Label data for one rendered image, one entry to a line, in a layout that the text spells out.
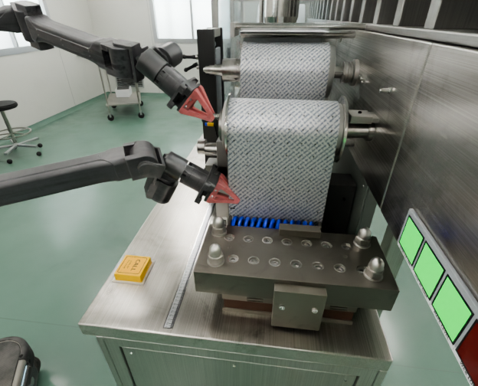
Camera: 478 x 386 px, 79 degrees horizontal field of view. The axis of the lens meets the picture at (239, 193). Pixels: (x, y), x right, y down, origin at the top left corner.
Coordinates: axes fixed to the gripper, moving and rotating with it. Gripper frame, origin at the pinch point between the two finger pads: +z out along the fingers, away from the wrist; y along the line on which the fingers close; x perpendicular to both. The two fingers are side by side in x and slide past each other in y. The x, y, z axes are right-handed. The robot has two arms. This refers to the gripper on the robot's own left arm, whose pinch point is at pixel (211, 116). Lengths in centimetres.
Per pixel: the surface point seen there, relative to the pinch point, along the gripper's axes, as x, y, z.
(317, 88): 19.8, -17.0, 16.9
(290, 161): 6.9, 6.7, 19.6
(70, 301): -161, -35, 3
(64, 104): -308, -397, -214
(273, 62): 16.8, -17.1, 3.6
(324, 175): 9.6, 6.4, 27.6
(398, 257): 2, -9, 72
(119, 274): -39.8, 20.2, 6.8
